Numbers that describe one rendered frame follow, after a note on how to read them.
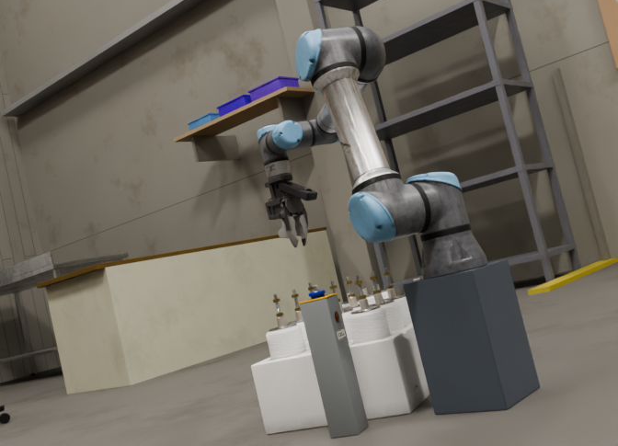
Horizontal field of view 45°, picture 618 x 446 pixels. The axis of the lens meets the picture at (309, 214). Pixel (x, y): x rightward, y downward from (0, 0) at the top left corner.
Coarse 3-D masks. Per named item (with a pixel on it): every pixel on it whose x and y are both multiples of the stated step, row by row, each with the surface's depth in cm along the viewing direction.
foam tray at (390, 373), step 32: (352, 352) 180; (384, 352) 177; (416, 352) 190; (256, 384) 190; (288, 384) 187; (384, 384) 177; (416, 384) 183; (288, 416) 187; (320, 416) 184; (384, 416) 177
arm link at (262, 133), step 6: (270, 126) 219; (258, 132) 220; (264, 132) 219; (258, 138) 220; (264, 138) 218; (264, 144) 218; (264, 150) 219; (264, 156) 220; (270, 156) 218; (276, 156) 218; (282, 156) 219; (264, 162) 220; (270, 162) 218
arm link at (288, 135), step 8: (288, 120) 209; (280, 128) 207; (288, 128) 208; (296, 128) 209; (304, 128) 212; (272, 136) 211; (280, 136) 207; (288, 136) 207; (296, 136) 208; (304, 136) 212; (312, 136) 213; (272, 144) 213; (280, 144) 209; (288, 144) 208; (296, 144) 210; (304, 144) 213; (272, 152) 216; (280, 152) 215
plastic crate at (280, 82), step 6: (276, 78) 569; (282, 78) 571; (288, 78) 576; (294, 78) 581; (264, 84) 577; (270, 84) 574; (276, 84) 570; (282, 84) 570; (288, 84) 575; (294, 84) 581; (252, 90) 586; (258, 90) 582; (264, 90) 579; (270, 90) 575; (276, 90) 571; (252, 96) 587; (258, 96) 583; (264, 96) 579
